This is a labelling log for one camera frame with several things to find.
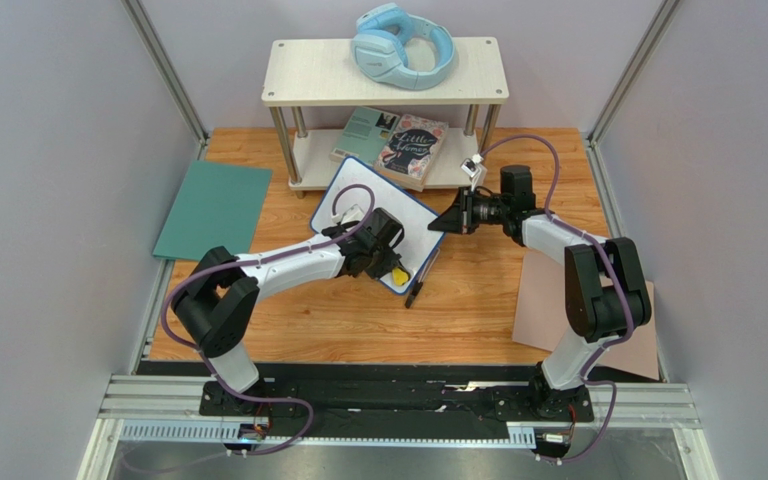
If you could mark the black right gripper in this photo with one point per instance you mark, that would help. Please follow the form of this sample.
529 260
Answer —
464 211

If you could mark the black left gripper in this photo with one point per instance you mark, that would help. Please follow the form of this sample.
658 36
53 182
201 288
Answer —
388 263

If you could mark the blue framed whiteboard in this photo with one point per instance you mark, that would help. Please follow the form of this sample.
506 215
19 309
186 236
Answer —
357 183

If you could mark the yellow sponge eraser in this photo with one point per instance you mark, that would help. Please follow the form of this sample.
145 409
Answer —
400 276

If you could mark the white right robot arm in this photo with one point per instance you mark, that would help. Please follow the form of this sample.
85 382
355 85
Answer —
606 297

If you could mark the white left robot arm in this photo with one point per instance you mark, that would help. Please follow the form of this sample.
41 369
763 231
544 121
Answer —
216 302

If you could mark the Little Women book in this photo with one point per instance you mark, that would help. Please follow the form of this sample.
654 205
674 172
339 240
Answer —
411 150

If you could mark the teal book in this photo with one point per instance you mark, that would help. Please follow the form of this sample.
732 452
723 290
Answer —
365 135

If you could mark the pink mat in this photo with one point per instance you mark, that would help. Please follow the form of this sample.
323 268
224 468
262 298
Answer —
540 319

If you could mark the teal mat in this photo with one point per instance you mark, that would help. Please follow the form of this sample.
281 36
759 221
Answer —
217 205

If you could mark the light blue headphones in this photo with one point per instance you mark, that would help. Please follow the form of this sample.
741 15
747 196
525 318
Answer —
378 48

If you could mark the white two-tier shelf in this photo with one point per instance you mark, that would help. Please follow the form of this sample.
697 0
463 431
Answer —
304 73

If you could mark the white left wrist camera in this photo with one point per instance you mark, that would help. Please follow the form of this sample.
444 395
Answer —
355 213

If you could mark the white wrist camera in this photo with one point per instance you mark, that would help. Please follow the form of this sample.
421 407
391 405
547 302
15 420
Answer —
355 213
475 169

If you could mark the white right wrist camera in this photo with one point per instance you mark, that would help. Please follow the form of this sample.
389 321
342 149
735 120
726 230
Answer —
475 169

